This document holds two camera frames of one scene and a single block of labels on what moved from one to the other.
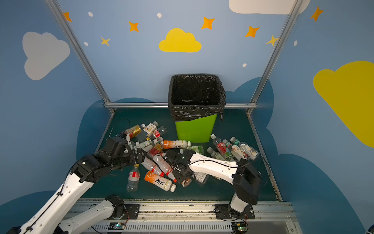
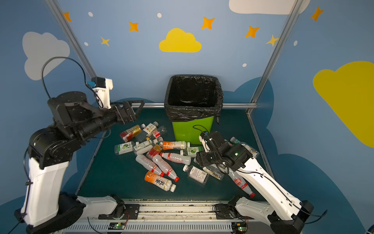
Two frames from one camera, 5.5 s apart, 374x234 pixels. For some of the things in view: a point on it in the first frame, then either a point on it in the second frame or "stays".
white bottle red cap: [167, 168] stays
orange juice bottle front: [160, 181] stays
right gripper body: [177, 163] to [211, 158]
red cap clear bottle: [150, 164] stays
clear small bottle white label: [200, 177] stays
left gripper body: [139, 155] to [121, 113]
